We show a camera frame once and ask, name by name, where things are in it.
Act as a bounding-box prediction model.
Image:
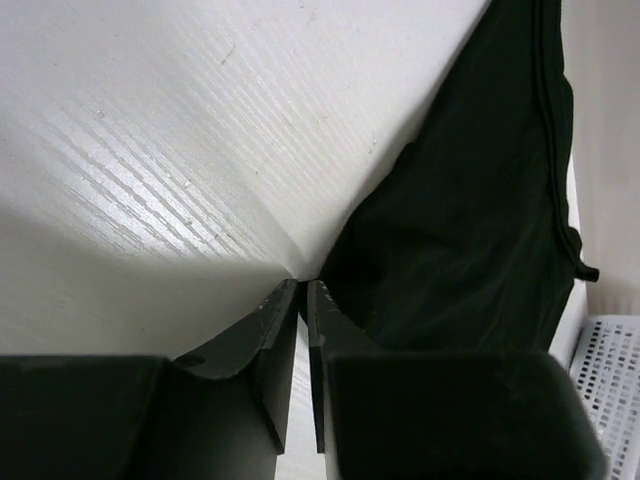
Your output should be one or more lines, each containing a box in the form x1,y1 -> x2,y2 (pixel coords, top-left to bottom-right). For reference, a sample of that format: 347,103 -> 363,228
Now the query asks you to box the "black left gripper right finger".
306,281 -> 608,479

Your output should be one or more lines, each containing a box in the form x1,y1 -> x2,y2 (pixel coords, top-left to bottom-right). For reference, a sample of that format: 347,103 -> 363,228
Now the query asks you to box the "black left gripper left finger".
1,280 -> 299,479

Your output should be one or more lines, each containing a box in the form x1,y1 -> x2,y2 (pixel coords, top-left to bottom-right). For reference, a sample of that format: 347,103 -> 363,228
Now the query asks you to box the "black tank top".
320,1 -> 599,352

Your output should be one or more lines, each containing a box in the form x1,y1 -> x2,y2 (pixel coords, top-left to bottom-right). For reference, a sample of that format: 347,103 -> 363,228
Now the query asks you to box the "white plastic laundry basket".
567,314 -> 640,480

